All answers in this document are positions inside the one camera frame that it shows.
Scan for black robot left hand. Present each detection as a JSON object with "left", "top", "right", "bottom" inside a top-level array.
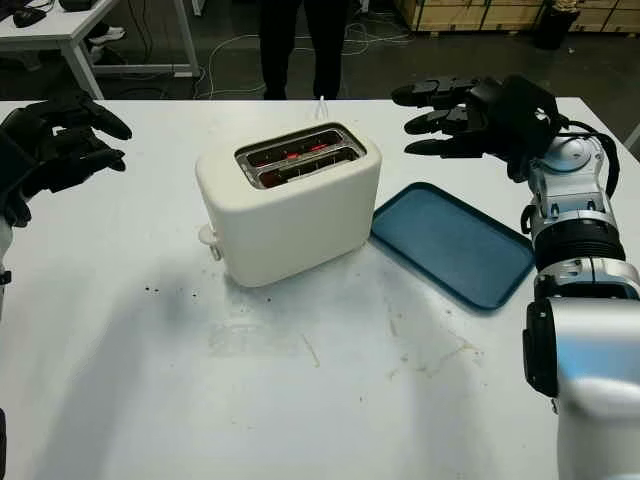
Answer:
[{"left": 0, "top": 91, "right": 134, "bottom": 229}]

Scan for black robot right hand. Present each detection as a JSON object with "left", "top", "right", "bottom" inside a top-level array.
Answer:
[{"left": 391, "top": 74, "right": 537, "bottom": 181}]

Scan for cream white two-slot toaster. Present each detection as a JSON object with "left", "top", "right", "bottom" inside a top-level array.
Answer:
[{"left": 194, "top": 121, "right": 384, "bottom": 289}]

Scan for person in dark clothes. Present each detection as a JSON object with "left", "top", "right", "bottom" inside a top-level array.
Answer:
[{"left": 258, "top": 0, "right": 349, "bottom": 101}]

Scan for stacked wooden crates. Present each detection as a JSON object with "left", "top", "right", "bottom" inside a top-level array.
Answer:
[{"left": 392, "top": 0, "right": 640, "bottom": 36}]

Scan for black trash bin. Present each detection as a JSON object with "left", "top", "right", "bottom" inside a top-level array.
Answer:
[{"left": 534, "top": 0, "right": 581, "bottom": 51}]

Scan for white sneaker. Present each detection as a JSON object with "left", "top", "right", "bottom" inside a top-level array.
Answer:
[{"left": 88, "top": 27, "right": 126, "bottom": 44}]

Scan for white office desk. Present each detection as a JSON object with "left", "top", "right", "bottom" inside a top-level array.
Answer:
[{"left": 0, "top": 0, "right": 201, "bottom": 101}]

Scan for teal plastic tray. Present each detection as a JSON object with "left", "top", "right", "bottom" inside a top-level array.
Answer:
[{"left": 369, "top": 181, "right": 537, "bottom": 312}]

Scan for black computer mouse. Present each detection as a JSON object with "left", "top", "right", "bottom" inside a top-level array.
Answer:
[{"left": 12, "top": 8, "right": 45, "bottom": 29}]

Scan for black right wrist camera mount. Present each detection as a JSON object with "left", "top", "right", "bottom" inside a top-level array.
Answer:
[{"left": 502, "top": 74, "right": 561, "bottom": 139}]

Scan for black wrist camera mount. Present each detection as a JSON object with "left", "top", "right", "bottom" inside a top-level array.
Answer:
[
  {"left": 0, "top": 132, "right": 37, "bottom": 206},
  {"left": 502, "top": 74, "right": 561, "bottom": 139}
]

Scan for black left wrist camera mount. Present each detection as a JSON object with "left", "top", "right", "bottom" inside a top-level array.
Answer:
[{"left": 0, "top": 132, "right": 37, "bottom": 206}]

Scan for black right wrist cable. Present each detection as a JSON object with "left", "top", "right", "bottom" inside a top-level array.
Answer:
[{"left": 554, "top": 117, "right": 625, "bottom": 200}]

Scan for white cable on floor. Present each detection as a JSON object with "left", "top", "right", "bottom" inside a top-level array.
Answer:
[{"left": 192, "top": 19, "right": 416, "bottom": 101}]

